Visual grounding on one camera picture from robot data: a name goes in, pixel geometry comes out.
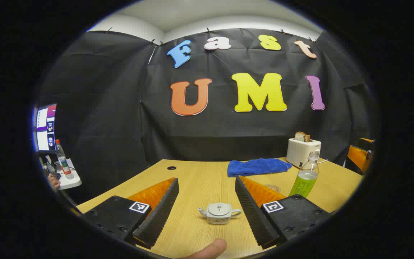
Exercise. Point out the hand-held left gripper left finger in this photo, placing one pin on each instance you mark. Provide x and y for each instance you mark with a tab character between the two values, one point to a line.
160	216

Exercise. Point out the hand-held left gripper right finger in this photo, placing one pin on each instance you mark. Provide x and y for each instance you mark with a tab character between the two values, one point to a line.
253	216

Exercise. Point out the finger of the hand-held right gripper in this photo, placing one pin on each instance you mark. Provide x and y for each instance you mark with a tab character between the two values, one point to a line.
367	143
357	156

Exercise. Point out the round wooden coaster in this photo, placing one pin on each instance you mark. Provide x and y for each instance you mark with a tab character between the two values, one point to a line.
273	187

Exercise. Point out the white teacup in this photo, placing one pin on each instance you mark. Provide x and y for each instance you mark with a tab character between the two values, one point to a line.
218	218

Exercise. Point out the green label water bottle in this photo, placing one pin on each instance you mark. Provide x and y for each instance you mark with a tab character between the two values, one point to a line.
304	181

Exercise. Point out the clear bottle red cap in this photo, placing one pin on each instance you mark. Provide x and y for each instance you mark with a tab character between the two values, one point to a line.
63	163

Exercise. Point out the blue towel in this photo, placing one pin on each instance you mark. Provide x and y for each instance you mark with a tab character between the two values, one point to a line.
257	167

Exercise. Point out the white toaster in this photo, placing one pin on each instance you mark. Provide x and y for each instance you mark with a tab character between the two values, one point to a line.
300	153

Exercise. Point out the bread slice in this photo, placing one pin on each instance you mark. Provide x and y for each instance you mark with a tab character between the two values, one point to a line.
301	136

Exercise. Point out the white side table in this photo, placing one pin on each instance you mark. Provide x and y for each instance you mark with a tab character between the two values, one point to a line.
68	182

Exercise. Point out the black backdrop cloth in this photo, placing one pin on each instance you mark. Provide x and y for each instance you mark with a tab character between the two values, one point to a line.
120	108

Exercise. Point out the computer monitor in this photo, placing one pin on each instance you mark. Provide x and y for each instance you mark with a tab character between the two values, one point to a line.
43	140

